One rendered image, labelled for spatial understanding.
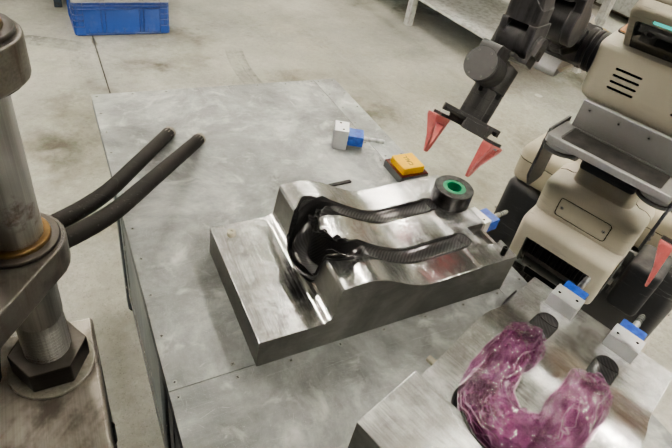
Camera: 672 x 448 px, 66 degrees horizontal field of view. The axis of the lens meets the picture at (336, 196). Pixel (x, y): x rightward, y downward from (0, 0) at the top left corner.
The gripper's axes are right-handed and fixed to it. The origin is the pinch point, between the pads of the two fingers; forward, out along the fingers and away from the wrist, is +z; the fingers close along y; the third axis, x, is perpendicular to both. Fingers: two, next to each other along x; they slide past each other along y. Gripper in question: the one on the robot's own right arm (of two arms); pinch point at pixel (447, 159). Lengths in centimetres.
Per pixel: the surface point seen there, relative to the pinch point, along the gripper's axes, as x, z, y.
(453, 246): -0.4, 13.0, 9.8
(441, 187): 4.5, 5.8, 0.1
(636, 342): 5.9, 10.1, 42.1
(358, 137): 17.6, 8.5, -29.9
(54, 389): -53, 50, -13
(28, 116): 38, 93, -215
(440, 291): -6.5, 19.5, 13.7
